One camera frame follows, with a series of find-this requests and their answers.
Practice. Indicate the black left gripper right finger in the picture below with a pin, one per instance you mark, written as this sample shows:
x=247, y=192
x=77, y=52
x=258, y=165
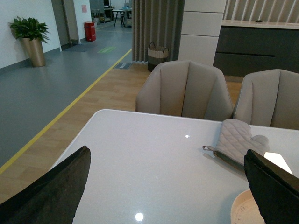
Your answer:
x=275, y=191

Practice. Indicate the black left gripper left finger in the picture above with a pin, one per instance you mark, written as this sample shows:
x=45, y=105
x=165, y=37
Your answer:
x=54, y=197

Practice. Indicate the cream round plate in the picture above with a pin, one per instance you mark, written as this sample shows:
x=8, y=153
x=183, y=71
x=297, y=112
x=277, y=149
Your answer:
x=245, y=210

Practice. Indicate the grey quilted oven mitt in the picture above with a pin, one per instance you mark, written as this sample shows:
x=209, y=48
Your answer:
x=235, y=139

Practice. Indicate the beige right dining chair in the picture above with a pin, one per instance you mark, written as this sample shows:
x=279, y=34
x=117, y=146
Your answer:
x=269, y=98

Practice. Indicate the beige dining chair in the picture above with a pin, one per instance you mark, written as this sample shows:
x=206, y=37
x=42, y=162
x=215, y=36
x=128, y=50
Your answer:
x=269, y=98
x=186, y=89

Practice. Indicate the beige left dining chair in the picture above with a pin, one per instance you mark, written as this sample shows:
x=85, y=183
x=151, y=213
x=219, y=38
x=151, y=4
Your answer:
x=186, y=89

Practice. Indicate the dark grey counter cabinet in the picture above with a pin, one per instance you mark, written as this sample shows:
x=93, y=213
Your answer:
x=243, y=50

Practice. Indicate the gold tall plant pot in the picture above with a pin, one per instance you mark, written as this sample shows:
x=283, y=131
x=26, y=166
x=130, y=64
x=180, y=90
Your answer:
x=35, y=51

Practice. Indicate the green potted plant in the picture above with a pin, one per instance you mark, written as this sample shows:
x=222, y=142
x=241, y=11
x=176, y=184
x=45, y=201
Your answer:
x=29, y=28

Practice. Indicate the red bin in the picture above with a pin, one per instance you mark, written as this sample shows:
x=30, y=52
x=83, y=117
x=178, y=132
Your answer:
x=90, y=35

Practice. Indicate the white drawer cabinet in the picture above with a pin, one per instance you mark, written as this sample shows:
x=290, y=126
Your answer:
x=200, y=31

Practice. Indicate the distant white table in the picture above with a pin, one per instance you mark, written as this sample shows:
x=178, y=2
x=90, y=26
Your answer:
x=124, y=15

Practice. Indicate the grey pleated curtain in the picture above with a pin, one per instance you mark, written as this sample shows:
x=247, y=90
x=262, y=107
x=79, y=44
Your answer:
x=158, y=21

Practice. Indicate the woven basket with handles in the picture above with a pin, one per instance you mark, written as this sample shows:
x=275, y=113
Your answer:
x=156, y=55

